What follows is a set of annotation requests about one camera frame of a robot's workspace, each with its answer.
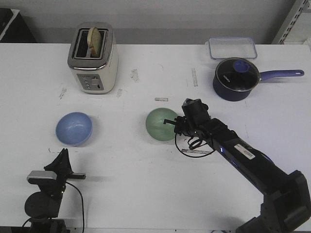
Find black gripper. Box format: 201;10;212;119
38;148;86;196
163;116;194;136

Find green bowl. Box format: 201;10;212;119
145;108;177;142

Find blue bowl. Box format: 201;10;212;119
55;112;93;146

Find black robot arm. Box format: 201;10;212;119
24;148;86;233
164;116;311;233

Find dark blue saucepan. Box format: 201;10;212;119
213;69;304;101

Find glass pot lid blue knob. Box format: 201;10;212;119
215;57;260;92

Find clear plastic food container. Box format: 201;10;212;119
205;37;257;60

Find cream and chrome toaster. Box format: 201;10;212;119
68;22;119;94

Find slice of toast bread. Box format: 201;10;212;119
87;27;101;58

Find black box in corner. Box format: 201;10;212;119
0;8;37;43

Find white metal shelf upright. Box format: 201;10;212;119
271;0;311;45

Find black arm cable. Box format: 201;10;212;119
22;181;85;231
174;133;215;158

